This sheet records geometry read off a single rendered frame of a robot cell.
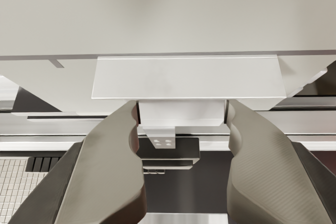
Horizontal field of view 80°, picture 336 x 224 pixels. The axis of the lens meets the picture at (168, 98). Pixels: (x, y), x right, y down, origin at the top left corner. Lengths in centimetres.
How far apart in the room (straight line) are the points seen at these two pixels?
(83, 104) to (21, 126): 37
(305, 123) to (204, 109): 35
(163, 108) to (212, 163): 55
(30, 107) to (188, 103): 14
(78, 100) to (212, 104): 10
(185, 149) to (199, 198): 34
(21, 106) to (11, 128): 32
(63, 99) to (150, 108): 7
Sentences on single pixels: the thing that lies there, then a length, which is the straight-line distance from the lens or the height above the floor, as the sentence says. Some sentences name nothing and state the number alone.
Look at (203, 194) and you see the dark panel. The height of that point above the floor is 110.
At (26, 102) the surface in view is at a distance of 23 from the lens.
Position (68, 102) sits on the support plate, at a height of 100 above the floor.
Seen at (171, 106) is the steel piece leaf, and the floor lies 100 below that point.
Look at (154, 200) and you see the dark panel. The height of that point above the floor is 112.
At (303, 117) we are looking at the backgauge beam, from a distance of 50.
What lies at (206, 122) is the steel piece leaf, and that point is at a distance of 21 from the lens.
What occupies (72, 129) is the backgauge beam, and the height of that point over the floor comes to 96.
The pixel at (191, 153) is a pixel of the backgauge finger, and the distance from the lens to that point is 36.
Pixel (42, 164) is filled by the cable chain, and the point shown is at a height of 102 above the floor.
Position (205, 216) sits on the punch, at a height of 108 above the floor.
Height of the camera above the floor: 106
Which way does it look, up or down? 22 degrees down
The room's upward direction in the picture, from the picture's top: 180 degrees counter-clockwise
